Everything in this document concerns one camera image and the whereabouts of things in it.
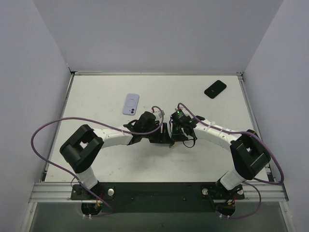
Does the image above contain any purple cable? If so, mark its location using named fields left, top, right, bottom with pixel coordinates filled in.
left=31, top=105, right=165, bottom=217
left=177, top=102, right=284, bottom=220

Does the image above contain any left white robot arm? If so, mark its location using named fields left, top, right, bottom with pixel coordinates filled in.
left=59, top=111, right=172, bottom=199

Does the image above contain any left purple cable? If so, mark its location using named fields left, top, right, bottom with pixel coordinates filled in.
left=31, top=105, right=165, bottom=217

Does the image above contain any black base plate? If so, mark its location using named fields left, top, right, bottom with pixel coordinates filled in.
left=70, top=182, right=245, bottom=215

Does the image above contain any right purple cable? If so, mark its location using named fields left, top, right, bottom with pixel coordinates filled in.
left=177, top=102, right=284, bottom=220

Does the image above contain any lilac phone case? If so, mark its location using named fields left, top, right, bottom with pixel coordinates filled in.
left=122, top=93, right=140, bottom=116

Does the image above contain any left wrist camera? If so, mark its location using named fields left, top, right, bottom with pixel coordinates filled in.
left=153, top=109, right=165, bottom=121

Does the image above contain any black phone case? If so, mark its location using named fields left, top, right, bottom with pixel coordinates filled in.
left=204, top=80, right=227, bottom=99

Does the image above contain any aluminium front rail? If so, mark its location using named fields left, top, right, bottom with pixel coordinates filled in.
left=29, top=182, right=289, bottom=203

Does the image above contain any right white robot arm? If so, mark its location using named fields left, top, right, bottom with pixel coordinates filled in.
left=170, top=108, right=271, bottom=191

